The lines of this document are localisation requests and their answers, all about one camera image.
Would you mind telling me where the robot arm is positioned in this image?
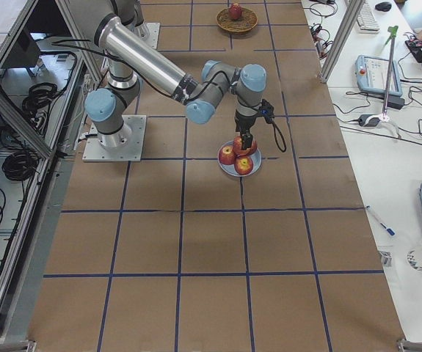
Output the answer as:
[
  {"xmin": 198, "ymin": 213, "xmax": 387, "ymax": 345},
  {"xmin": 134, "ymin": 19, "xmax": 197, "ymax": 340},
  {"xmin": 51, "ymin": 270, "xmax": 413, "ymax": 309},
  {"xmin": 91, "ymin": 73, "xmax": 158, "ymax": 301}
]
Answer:
[
  {"xmin": 78, "ymin": 12, "xmax": 274, "ymax": 149},
  {"xmin": 110, "ymin": 0, "xmax": 150, "ymax": 40}
]

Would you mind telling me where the dark red apple in basket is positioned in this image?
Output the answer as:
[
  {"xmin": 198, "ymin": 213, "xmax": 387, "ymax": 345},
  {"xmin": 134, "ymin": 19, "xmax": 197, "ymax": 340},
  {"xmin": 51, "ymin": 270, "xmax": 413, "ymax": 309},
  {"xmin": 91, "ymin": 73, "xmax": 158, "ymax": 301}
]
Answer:
[{"xmin": 228, "ymin": 3, "xmax": 242, "ymax": 21}]

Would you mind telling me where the white keyboard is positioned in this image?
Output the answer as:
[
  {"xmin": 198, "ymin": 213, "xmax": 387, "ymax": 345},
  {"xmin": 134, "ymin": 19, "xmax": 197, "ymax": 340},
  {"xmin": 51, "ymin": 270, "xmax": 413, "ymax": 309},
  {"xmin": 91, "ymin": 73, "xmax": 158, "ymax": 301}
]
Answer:
[{"xmin": 357, "ymin": 1, "xmax": 380, "ymax": 34}]

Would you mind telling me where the teach pendant tablet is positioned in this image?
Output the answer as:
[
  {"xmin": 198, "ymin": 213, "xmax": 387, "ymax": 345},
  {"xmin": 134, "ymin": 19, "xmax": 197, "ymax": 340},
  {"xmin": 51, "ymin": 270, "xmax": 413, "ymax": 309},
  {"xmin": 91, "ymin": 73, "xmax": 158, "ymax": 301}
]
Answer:
[{"xmin": 354, "ymin": 55, "xmax": 403, "ymax": 97}]

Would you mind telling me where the red apple plate front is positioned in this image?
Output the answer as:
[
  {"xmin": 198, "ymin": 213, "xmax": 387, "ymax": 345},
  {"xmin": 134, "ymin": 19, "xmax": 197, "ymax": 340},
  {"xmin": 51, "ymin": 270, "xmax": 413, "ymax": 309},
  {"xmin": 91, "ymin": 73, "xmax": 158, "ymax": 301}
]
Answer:
[{"xmin": 234, "ymin": 155, "xmax": 254, "ymax": 175}]

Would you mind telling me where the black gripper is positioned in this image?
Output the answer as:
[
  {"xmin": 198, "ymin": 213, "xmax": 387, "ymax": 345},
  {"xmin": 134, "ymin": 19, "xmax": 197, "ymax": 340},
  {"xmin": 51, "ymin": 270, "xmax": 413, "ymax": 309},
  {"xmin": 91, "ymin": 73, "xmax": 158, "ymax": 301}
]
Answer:
[{"xmin": 234, "ymin": 99, "xmax": 274, "ymax": 150}]

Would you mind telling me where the red apple plate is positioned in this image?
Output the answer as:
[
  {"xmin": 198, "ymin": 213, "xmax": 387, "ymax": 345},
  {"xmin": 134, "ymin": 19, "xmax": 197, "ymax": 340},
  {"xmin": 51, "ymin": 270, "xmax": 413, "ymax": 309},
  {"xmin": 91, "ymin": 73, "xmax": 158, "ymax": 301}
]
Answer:
[
  {"xmin": 248, "ymin": 139, "xmax": 258, "ymax": 155},
  {"xmin": 218, "ymin": 145, "xmax": 238, "ymax": 166},
  {"xmin": 234, "ymin": 155, "xmax": 254, "ymax": 175}
]

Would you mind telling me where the red apple plate top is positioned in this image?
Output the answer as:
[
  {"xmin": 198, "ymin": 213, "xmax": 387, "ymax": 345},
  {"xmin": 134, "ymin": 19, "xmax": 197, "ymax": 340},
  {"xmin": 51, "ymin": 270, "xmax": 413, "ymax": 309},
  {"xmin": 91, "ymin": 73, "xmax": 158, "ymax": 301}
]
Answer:
[{"xmin": 248, "ymin": 139, "xmax": 258, "ymax": 155}]

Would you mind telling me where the woven wicker basket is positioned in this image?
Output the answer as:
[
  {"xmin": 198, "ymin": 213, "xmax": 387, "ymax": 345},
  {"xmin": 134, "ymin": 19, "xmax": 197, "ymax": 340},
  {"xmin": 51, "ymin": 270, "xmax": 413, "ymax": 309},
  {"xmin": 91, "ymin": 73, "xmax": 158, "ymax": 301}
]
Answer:
[{"xmin": 216, "ymin": 7, "xmax": 258, "ymax": 34}]

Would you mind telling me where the blue white pen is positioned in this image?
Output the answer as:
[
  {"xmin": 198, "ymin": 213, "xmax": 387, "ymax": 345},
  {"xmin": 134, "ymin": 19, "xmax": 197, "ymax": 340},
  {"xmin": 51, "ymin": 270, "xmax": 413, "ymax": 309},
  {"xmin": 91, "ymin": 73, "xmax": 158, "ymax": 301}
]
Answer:
[{"xmin": 365, "ymin": 205, "xmax": 396, "ymax": 236}]

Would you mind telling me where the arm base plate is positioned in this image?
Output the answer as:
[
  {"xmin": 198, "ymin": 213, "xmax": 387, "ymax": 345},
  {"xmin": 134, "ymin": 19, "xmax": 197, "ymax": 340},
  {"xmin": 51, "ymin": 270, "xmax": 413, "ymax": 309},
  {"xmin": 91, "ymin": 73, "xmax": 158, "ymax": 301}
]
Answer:
[
  {"xmin": 82, "ymin": 115, "xmax": 147, "ymax": 162},
  {"xmin": 133, "ymin": 22, "xmax": 160, "ymax": 49}
]

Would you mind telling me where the black computer mouse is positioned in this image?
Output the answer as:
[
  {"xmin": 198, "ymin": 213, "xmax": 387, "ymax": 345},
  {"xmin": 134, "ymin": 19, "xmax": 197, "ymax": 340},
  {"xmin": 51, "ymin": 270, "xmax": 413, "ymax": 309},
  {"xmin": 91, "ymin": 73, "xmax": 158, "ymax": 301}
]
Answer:
[{"xmin": 375, "ymin": 1, "xmax": 392, "ymax": 12}]

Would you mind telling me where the grey round plate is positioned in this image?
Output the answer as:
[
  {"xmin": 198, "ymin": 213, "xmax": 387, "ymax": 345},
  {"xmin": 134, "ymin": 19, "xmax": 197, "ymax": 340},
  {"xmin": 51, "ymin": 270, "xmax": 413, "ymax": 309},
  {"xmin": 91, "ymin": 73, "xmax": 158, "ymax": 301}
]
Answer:
[{"xmin": 218, "ymin": 142, "xmax": 262, "ymax": 177}]

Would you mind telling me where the black power adapter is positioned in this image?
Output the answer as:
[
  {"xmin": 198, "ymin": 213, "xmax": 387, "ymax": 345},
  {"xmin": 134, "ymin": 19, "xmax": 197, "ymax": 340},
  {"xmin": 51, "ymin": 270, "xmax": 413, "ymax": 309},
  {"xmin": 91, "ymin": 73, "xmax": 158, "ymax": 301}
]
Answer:
[{"xmin": 387, "ymin": 95, "xmax": 405, "ymax": 110}]

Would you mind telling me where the aluminium frame post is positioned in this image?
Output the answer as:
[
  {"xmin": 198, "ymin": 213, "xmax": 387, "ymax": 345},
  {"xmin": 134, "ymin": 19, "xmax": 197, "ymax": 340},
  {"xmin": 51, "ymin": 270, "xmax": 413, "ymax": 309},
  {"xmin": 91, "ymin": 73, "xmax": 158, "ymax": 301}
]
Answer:
[{"xmin": 319, "ymin": 0, "xmax": 364, "ymax": 84}]

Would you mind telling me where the metal rod green tip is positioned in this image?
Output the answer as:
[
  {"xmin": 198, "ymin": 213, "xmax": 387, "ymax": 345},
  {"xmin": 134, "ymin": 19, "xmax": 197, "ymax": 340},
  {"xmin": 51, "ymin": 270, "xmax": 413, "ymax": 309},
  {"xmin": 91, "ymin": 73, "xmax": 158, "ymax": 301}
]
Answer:
[{"xmin": 379, "ymin": 25, "xmax": 399, "ymax": 122}]

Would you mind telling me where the black cable coil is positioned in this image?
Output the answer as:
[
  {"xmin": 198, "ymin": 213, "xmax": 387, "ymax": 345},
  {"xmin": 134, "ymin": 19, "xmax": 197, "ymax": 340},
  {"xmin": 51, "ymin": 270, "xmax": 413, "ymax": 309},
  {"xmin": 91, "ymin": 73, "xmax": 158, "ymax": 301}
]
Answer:
[{"xmin": 1, "ymin": 152, "xmax": 37, "ymax": 183}]

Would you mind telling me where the red apple plate left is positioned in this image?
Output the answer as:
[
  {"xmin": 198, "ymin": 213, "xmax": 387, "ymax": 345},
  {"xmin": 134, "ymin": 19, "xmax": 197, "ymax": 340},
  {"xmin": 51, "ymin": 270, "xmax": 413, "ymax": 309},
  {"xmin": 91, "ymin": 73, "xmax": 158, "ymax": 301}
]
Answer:
[{"xmin": 218, "ymin": 145, "xmax": 238, "ymax": 166}]

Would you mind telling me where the yellow-red apple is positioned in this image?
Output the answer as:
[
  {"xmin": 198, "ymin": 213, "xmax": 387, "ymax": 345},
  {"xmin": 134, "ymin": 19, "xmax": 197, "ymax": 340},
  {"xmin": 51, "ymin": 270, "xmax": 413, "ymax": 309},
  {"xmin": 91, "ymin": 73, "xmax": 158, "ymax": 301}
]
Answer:
[{"xmin": 233, "ymin": 138, "xmax": 249, "ymax": 155}]

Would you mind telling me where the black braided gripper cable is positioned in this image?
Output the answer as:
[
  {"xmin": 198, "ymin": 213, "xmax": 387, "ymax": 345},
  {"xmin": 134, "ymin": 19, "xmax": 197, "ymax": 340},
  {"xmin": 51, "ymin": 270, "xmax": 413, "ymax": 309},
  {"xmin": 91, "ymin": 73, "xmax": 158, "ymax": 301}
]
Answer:
[{"xmin": 192, "ymin": 69, "xmax": 287, "ymax": 153}]

